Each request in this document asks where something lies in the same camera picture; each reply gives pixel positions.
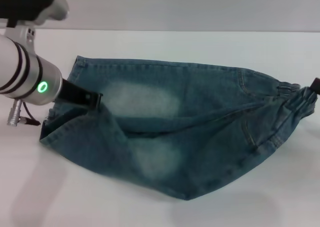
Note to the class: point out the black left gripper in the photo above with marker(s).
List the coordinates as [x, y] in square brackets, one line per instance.
[73, 94]

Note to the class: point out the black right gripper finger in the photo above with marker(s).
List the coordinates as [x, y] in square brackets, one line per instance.
[315, 86]

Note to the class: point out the blue denim shorts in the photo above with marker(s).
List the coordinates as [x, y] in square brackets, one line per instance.
[187, 127]

